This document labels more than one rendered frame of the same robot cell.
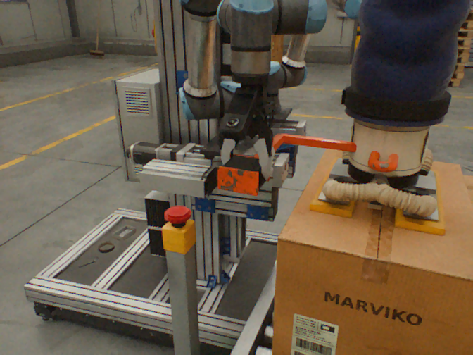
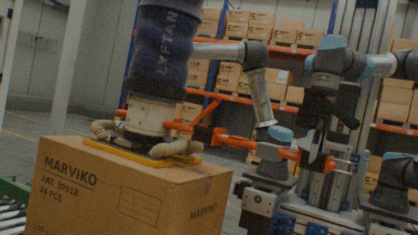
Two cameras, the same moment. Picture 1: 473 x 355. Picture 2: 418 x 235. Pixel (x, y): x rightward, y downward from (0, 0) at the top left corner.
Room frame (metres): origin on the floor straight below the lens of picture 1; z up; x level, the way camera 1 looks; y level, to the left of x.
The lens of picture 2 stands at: (1.24, -1.57, 1.32)
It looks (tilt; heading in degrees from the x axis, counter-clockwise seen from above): 3 degrees down; 95
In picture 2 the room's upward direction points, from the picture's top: 11 degrees clockwise
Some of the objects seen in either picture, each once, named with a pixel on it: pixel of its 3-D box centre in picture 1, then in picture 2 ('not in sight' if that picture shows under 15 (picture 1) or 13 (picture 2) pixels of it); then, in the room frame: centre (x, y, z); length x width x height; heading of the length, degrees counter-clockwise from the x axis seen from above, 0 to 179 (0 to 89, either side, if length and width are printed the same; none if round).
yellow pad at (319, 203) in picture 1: (342, 177); (160, 146); (0.96, -0.29, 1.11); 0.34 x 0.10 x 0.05; 157
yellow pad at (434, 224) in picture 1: (420, 190); (127, 147); (0.89, -0.46, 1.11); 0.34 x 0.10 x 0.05; 157
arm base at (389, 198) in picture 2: (266, 101); (390, 195); (1.92, -0.15, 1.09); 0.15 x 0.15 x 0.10
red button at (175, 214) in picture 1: (178, 217); not in sight; (0.90, 0.15, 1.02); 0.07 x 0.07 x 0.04
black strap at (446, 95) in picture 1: (393, 98); (156, 89); (0.93, -0.37, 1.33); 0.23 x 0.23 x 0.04
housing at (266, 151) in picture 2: not in sight; (269, 151); (1.35, -0.55, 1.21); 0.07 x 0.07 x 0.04; 67
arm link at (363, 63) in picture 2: not in sight; (349, 64); (1.54, -0.53, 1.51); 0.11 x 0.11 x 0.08; 32
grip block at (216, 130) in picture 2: not in sight; (208, 134); (1.16, -0.47, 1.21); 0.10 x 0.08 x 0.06; 67
